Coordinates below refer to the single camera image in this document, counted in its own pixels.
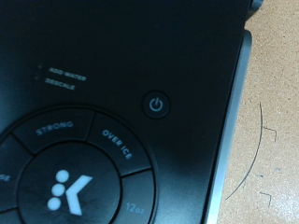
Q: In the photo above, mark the black brew head lid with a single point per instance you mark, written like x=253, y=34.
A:
x=124, y=62

